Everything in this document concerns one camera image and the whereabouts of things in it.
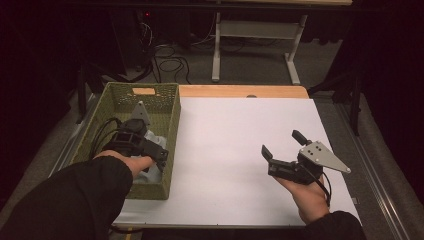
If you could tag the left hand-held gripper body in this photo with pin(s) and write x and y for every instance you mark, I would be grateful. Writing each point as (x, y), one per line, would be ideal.
(133, 138)

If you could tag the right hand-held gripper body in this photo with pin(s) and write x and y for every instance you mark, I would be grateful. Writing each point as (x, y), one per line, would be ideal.
(308, 161)

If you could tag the light blue cloth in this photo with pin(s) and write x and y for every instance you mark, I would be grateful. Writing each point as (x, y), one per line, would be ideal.
(155, 140)

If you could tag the green woven basket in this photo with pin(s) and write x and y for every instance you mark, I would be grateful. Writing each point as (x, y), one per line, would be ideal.
(133, 100)

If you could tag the person's left hand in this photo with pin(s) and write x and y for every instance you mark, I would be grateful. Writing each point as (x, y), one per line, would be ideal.
(133, 163)

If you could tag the person's right hand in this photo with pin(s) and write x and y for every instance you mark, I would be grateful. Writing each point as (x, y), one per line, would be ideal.
(308, 196)

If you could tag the wooden table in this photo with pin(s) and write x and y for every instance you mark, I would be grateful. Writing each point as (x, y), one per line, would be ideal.
(243, 91)

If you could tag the white table frame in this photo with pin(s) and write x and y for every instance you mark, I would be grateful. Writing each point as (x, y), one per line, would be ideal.
(256, 31)

